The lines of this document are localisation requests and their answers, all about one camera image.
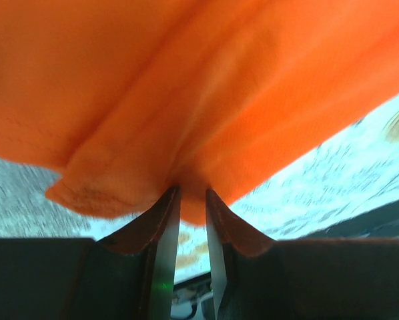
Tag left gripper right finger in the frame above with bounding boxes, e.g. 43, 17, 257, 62
206, 189, 399, 319

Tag orange t shirt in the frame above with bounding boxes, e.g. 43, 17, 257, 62
0, 1, 399, 225

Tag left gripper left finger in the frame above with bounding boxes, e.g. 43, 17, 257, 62
0, 187, 181, 319

